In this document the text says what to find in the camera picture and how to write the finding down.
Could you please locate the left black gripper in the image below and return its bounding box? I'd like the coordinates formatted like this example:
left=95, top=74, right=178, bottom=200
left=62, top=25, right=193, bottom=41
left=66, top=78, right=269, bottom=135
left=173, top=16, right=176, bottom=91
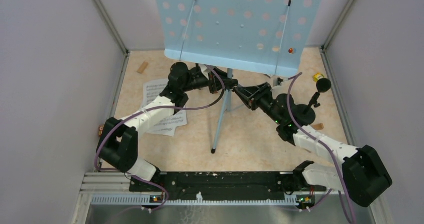
left=182, top=67, right=235, bottom=94

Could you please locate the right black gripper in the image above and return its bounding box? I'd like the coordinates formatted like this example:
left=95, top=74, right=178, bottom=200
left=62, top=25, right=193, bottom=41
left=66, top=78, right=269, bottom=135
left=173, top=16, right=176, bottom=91
left=235, top=82, right=283, bottom=125

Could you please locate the yellow black small toy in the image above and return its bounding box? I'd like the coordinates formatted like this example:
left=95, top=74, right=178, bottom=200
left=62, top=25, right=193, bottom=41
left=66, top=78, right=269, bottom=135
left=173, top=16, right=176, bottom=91
left=312, top=73, right=325, bottom=82

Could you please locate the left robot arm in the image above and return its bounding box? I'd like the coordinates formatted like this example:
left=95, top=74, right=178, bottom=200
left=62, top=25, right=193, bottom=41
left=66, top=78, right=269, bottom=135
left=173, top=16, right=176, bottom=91
left=94, top=62, right=239, bottom=191

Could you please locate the red owl toy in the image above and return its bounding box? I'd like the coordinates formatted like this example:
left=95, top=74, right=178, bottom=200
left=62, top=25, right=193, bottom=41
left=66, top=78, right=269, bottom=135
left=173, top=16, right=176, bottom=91
left=98, top=126, right=104, bottom=137

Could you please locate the black microphone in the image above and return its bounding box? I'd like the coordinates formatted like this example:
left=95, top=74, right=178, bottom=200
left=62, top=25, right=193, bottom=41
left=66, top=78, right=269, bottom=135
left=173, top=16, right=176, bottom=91
left=294, top=78, right=332, bottom=126

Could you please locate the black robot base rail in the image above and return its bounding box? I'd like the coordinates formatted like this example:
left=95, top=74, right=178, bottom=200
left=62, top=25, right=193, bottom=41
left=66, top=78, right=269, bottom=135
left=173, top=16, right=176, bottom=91
left=129, top=171, right=327, bottom=208

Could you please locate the sheet music page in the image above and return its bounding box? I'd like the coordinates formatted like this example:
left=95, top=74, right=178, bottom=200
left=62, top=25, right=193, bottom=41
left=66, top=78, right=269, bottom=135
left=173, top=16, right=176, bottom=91
left=143, top=79, right=188, bottom=128
left=137, top=83, right=188, bottom=137

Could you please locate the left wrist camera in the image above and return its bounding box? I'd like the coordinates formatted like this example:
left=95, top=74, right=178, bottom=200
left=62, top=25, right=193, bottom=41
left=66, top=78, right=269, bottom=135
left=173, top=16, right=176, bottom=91
left=199, top=64, right=215, bottom=80

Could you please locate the wooden block far left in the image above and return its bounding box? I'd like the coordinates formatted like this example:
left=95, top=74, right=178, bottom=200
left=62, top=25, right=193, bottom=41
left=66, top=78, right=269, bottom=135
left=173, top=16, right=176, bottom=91
left=137, top=61, right=149, bottom=74

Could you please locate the wooden block by stand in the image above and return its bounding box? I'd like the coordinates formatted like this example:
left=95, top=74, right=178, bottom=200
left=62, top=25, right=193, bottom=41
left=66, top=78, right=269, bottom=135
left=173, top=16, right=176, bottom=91
left=311, top=123, right=325, bottom=131

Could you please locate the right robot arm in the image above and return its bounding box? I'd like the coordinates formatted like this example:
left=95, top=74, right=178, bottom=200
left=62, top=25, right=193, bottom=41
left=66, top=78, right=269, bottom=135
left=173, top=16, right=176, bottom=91
left=233, top=82, right=393, bottom=207

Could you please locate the light blue music stand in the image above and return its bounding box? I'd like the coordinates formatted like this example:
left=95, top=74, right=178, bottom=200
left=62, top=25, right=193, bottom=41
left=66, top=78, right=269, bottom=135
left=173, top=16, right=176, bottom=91
left=152, top=0, right=327, bottom=154

